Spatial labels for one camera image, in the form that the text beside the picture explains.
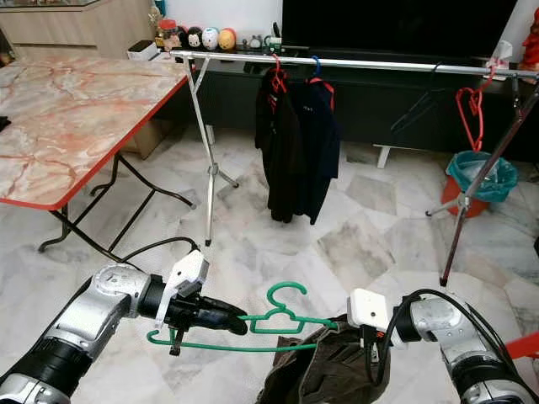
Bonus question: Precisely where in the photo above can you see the green plastic hanger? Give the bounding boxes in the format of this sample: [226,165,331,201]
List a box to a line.
[146,280,339,353]

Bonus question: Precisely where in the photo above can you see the brown trousers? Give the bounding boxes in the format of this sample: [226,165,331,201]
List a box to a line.
[257,318,380,404]

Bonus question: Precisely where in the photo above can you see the red plastic hanger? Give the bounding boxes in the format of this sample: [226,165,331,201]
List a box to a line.
[455,66,498,154]
[269,55,287,95]

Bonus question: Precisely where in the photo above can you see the black jacket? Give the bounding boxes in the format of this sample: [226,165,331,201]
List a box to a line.
[254,72,300,224]

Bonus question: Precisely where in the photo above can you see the navy shirt red collar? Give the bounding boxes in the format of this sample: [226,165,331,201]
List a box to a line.
[288,77,341,226]

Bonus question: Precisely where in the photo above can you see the marble folding table red edge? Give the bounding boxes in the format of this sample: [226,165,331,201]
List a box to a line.
[0,57,196,266]

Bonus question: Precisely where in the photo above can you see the black television console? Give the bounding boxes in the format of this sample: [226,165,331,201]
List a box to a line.
[177,49,539,165]

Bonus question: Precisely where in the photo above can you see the white box black lid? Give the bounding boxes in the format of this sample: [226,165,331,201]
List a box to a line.
[126,40,161,62]

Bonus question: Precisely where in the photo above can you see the yellow round plush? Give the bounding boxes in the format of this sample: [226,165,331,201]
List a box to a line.
[217,28,237,51]

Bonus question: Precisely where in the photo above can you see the white blue round plush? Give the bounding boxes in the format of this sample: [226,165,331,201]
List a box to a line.
[200,26,221,51]

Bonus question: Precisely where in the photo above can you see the black white round plush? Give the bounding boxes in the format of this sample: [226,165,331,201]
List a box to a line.
[185,26,205,50]

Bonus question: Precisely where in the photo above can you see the remote control holder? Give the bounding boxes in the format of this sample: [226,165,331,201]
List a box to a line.
[264,27,286,50]

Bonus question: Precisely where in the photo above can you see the metal clothes rack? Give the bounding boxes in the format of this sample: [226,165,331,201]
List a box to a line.
[173,49,539,287]

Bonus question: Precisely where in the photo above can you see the red bin teal liner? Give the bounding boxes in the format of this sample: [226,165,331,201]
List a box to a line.
[440,150,519,218]

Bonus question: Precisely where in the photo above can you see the red plastic stool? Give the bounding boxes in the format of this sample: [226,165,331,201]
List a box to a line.
[505,331,539,359]

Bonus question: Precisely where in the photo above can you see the light wooden cabinet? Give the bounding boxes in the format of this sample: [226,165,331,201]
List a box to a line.
[0,0,157,60]

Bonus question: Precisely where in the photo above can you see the black flat television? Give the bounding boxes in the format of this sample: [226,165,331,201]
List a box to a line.
[282,0,519,56]

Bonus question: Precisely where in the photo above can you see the floral tissue pack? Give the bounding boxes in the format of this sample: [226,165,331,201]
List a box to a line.
[487,40,513,72]

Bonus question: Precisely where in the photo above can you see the red orange seated statue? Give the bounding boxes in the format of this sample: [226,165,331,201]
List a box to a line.
[520,25,539,72]

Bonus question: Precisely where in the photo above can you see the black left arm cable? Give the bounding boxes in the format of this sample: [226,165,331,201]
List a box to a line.
[118,236,203,263]

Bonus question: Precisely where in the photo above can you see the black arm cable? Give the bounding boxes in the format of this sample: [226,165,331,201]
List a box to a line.
[360,288,472,388]
[118,236,203,263]

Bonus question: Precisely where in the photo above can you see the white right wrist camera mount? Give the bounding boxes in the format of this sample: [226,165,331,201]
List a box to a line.
[347,288,391,331]

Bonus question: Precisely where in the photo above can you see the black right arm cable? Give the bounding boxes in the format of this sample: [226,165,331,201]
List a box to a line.
[360,288,472,388]

